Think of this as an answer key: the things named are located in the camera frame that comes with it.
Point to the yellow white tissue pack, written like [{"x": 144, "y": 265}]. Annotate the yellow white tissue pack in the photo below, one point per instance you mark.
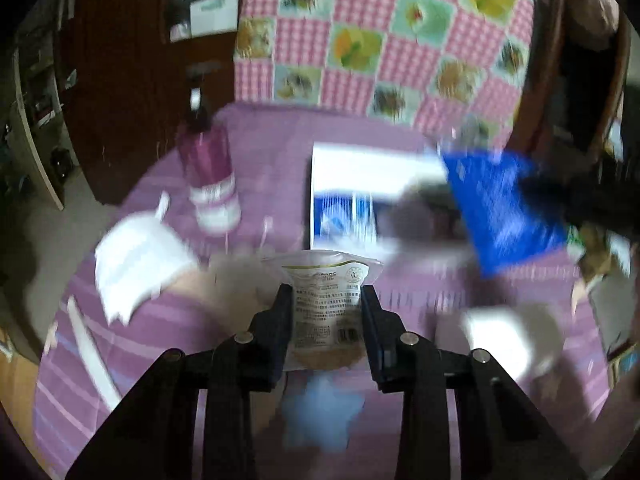
[{"x": 505, "y": 340}]

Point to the white face mask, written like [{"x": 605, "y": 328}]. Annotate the white face mask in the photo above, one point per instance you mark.
[{"x": 140, "y": 260}]

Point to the white paper strip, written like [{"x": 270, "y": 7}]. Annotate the white paper strip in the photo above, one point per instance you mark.
[{"x": 87, "y": 340}]

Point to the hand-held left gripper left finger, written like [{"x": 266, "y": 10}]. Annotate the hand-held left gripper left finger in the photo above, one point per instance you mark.
[{"x": 282, "y": 320}]

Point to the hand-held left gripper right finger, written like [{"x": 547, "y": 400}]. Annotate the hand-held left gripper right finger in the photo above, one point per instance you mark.
[{"x": 372, "y": 330}]

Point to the dark wooden cabinet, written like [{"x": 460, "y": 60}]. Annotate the dark wooden cabinet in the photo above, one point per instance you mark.
[{"x": 125, "y": 85}]

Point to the white cardboard box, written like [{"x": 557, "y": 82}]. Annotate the white cardboard box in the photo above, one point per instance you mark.
[{"x": 370, "y": 165}]

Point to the blue printed packet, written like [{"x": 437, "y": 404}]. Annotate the blue printed packet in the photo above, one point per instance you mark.
[
  {"x": 345, "y": 215},
  {"x": 500, "y": 210}
]

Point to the pink checkered printed cloth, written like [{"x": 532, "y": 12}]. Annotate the pink checkered printed cloth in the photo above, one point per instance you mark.
[{"x": 380, "y": 35}]

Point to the purple pump bottle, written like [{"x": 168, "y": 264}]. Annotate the purple pump bottle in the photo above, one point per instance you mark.
[{"x": 210, "y": 160}]

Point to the purple striped tablecloth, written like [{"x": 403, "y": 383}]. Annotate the purple striped tablecloth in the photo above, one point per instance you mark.
[{"x": 280, "y": 185}]

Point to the white edged shelf unit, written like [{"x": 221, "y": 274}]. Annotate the white edged shelf unit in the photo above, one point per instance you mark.
[{"x": 35, "y": 125}]

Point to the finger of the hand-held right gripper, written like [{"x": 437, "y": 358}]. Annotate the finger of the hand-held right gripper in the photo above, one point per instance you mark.
[{"x": 542, "y": 185}]

